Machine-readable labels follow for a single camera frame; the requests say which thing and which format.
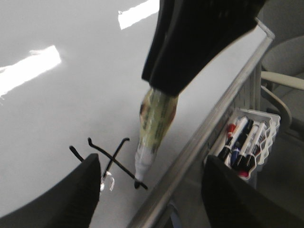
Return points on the grey aluminium whiteboard tray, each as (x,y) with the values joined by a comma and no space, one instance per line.
(202,133)

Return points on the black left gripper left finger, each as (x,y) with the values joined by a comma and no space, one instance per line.
(69,204)

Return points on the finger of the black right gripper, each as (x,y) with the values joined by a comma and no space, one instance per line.
(199,30)
(163,22)

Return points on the white plastic marker basket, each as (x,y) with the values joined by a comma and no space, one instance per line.
(254,117)

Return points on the grey office chair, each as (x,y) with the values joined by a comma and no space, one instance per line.
(285,18)

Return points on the white whiteboard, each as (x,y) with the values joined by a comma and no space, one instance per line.
(71,70)

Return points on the taped black whiteboard marker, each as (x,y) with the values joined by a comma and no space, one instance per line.
(156,115)

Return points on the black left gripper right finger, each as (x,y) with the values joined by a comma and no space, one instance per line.
(231,203)

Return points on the blue capped whiteboard marker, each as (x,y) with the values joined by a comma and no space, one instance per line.
(234,155)

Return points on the red capped whiteboard marker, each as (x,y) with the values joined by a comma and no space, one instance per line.
(230,129)

